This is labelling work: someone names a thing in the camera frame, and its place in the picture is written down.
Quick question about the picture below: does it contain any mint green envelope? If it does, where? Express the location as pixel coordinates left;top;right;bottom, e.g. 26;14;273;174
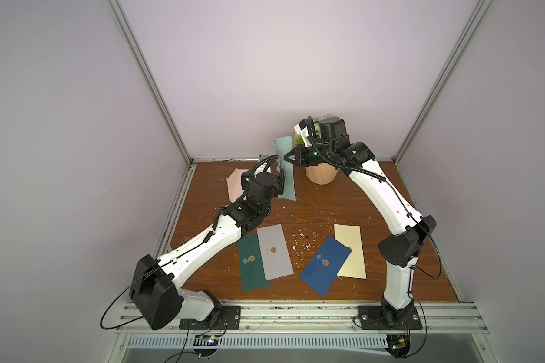
274;136;296;201

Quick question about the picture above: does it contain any pink envelope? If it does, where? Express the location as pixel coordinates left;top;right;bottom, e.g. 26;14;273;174
226;169;248;203

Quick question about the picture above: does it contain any artificial green flower plant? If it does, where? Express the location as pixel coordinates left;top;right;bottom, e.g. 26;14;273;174
316;115;343;142

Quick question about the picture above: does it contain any aluminium rail frame front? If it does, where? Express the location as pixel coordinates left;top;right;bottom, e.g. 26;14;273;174
115;299;489;335

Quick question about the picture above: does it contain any cream yellow envelope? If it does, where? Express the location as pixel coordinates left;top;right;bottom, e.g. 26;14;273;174
334;224;366;279

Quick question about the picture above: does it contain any navy blue envelope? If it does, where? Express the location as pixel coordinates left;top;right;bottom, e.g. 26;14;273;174
299;237;351;296

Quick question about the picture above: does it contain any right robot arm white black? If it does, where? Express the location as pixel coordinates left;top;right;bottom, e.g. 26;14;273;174
283;140;437;330

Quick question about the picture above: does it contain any dark green envelope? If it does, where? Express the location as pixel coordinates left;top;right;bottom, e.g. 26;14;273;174
236;234;271;292

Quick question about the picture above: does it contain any grey envelope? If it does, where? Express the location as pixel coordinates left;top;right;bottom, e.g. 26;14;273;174
257;225;294;281

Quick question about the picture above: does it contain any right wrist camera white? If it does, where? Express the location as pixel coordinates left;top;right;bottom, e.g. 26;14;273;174
294;119;322;148

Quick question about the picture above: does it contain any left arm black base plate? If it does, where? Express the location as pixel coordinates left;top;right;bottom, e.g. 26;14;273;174
179;305;242;331

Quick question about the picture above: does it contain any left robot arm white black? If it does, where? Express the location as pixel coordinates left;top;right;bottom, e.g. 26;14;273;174
129;154;284;331

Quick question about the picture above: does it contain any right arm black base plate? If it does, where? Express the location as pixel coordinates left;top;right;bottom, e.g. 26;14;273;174
356;304;423;331

